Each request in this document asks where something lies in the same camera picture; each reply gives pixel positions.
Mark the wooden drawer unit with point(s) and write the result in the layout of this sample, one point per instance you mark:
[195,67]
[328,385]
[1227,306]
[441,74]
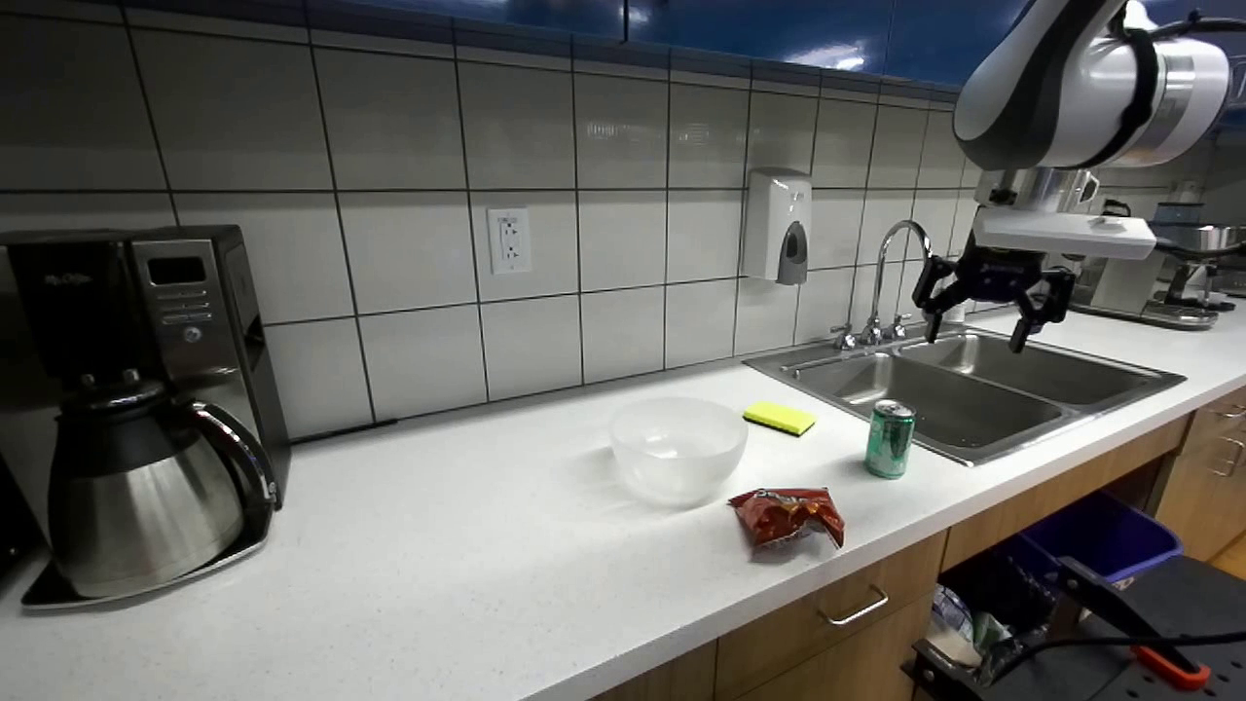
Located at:
[1208,471]

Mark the silver espresso machine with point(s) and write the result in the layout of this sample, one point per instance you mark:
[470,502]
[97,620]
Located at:
[1170,276]

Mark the black coffee maker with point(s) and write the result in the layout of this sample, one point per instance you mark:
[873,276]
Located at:
[159,324]

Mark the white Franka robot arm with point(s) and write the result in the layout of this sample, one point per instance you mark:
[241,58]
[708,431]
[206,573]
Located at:
[1093,83]

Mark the green soda can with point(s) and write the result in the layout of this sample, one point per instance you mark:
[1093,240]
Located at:
[888,436]

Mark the stainless steel coffee carafe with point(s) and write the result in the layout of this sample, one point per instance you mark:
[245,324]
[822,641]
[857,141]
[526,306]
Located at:
[141,489]

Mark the red chip bag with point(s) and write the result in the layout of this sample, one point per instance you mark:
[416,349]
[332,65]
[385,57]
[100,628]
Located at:
[788,514]

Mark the yellow sponge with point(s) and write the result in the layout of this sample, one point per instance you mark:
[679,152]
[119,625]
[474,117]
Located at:
[779,419]

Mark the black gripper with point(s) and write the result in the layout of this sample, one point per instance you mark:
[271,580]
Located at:
[1000,271]

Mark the white wall outlet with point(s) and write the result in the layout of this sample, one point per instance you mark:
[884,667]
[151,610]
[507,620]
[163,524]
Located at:
[513,240]

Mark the wooden base cabinet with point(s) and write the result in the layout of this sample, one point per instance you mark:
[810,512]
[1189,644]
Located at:
[830,625]

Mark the translucent plastic bowl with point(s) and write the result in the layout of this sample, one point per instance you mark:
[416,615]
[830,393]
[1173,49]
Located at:
[675,448]

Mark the white wall soap dispenser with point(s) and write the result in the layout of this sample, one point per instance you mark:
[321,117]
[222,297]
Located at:
[778,229]

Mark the stainless steel double sink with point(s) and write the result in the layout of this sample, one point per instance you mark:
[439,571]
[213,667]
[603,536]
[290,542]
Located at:
[974,389]

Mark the chrome sink faucet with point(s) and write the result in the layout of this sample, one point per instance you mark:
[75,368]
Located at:
[888,276]

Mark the blue plastic bin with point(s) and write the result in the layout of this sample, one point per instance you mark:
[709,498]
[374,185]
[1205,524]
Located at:
[1101,536]

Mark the glossy blue wall cabinet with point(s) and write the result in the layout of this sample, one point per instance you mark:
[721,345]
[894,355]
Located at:
[647,19]

